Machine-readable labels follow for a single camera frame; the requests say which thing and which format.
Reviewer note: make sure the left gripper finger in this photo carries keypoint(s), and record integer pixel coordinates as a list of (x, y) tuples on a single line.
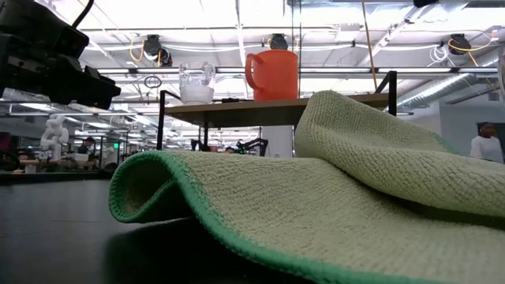
[(87, 90)]

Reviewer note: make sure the clear plastic container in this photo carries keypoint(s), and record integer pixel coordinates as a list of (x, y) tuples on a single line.
[(196, 88)]

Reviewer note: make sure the orange plastic mug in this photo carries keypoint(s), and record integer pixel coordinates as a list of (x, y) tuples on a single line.
[(276, 75)]

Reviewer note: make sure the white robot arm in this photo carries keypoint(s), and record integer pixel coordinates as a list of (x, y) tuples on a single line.
[(54, 136)]

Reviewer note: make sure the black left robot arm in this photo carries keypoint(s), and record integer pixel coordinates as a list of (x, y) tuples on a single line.
[(35, 23)]

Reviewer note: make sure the person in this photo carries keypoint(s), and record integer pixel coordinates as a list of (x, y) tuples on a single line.
[(84, 146), (487, 148)]

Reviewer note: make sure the green microfibre cloth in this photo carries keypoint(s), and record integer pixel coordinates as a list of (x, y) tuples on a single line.
[(315, 197)]

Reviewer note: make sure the wooden shelf with black frame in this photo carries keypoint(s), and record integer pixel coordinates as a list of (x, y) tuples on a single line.
[(236, 112)]

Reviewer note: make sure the silver ventilation duct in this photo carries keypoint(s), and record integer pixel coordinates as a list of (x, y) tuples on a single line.
[(442, 90)]

